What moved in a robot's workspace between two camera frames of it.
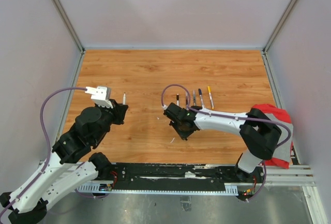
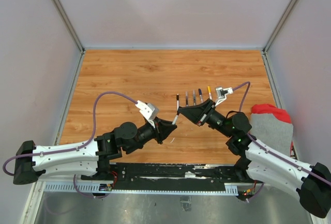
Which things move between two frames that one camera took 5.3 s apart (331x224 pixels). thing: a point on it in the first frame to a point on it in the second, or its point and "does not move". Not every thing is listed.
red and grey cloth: [282, 119] does not move
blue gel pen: [194, 97] does not move
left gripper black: [121, 109] to [165, 128]
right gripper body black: [182, 133] to [216, 121]
